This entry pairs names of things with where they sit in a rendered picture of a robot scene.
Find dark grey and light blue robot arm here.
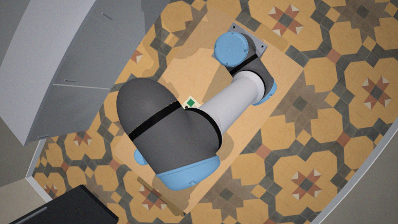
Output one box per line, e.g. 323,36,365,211
116,32,277,191

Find green and white chessboard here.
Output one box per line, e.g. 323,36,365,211
182,95,201,109

